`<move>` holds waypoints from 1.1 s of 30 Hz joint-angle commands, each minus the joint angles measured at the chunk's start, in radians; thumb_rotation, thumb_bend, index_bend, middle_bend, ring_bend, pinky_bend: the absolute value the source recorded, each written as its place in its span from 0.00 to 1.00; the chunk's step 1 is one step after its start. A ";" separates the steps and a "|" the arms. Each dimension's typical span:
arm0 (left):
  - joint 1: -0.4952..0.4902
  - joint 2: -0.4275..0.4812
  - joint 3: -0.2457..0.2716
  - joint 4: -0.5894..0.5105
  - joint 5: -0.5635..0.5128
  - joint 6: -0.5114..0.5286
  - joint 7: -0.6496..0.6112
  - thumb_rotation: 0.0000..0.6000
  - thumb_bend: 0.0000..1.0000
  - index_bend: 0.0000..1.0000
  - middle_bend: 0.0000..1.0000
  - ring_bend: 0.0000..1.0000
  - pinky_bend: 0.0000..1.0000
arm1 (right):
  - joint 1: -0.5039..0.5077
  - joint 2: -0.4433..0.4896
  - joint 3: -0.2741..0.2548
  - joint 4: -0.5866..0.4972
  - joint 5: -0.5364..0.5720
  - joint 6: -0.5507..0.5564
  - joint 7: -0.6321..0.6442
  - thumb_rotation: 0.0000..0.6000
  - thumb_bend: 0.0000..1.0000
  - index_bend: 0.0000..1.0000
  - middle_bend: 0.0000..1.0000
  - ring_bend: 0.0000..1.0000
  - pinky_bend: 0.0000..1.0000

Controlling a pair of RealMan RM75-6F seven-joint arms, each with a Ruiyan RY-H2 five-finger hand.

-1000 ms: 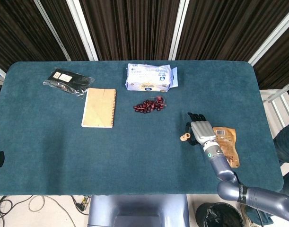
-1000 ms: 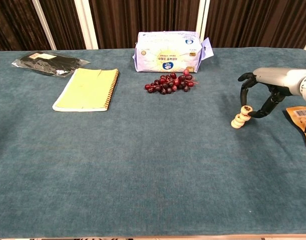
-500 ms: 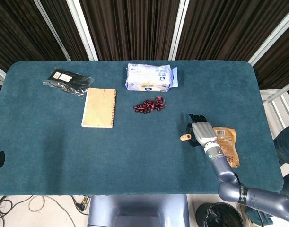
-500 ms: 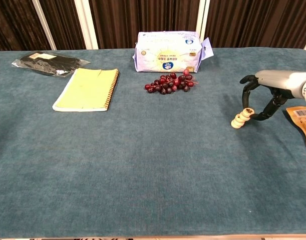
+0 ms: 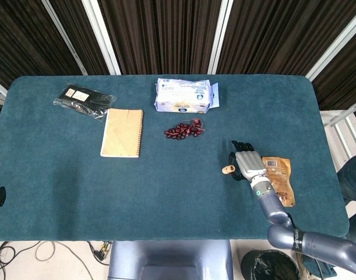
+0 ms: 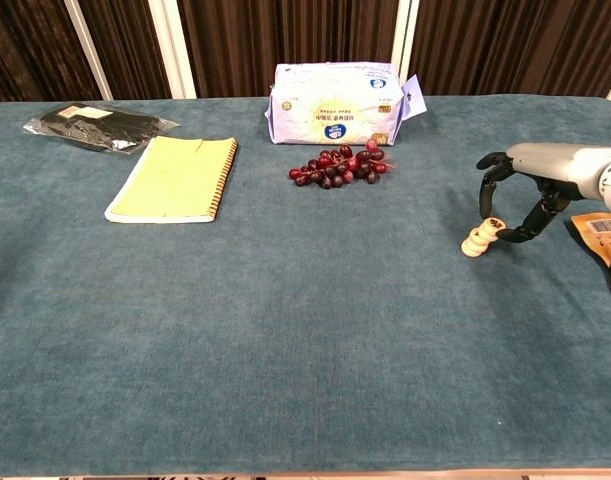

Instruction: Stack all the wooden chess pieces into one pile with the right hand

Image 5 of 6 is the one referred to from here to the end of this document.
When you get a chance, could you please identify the dark brown pleated curtain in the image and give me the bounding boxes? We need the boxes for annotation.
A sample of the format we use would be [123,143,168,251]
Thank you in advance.
[0,0,356,111]

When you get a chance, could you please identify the aluminium frame rack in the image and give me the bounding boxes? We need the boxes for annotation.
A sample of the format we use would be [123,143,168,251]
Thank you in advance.
[320,97,356,190]

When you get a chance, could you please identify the spiral-bound yellow notebook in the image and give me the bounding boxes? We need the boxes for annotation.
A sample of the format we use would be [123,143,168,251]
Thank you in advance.
[100,108,144,159]

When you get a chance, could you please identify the teal table cloth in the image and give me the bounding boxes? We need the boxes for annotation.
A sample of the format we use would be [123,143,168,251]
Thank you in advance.
[0,75,350,242]

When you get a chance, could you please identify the grey floor cable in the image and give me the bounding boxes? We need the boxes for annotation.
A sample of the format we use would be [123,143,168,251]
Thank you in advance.
[34,240,94,280]

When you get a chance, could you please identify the black trash bin with bag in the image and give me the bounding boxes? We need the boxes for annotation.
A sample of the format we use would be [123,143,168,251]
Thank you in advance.
[240,249,301,280]

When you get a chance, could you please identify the black item in plastic bag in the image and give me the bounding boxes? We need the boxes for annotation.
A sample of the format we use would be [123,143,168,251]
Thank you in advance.
[52,83,118,123]

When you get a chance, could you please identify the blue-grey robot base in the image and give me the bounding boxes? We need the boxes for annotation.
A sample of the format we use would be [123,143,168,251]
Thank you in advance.
[107,239,234,280]

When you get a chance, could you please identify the black cable with plug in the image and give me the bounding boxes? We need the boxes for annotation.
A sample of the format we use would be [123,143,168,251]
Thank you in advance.
[87,240,113,266]

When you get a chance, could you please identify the white frame post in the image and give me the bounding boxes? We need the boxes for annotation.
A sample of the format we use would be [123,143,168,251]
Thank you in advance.
[305,5,356,82]
[208,0,234,75]
[81,0,122,76]
[41,0,89,76]

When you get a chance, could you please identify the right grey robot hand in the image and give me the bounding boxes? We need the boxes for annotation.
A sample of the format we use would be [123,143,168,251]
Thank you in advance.
[227,140,269,183]

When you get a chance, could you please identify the brown spout pouch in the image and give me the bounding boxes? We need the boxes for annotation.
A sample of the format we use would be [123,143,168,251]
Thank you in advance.
[262,156,296,208]

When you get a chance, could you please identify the person in teal trousers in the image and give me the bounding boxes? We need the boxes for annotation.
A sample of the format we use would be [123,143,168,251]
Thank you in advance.
[297,151,356,278]

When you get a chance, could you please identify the white purple tissue pack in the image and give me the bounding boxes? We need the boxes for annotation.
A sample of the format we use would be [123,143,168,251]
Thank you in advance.
[153,77,220,114]

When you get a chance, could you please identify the bunch of dark red grapes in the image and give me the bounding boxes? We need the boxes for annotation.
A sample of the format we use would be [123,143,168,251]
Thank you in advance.
[164,117,206,141]

